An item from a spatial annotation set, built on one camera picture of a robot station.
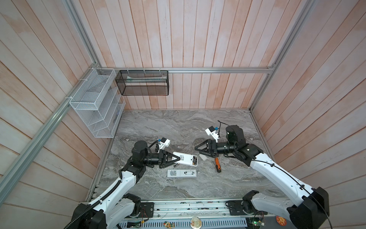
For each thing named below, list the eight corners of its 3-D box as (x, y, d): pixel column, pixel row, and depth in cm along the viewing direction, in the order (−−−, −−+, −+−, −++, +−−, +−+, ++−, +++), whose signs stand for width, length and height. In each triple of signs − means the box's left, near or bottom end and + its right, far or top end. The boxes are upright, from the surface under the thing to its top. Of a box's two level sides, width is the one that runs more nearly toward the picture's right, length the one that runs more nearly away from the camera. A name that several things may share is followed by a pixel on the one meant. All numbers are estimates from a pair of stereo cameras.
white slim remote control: (167, 177, 86) (166, 176, 84) (167, 170, 89) (167, 169, 87) (196, 177, 86) (197, 176, 84) (196, 170, 89) (196, 169, 87)
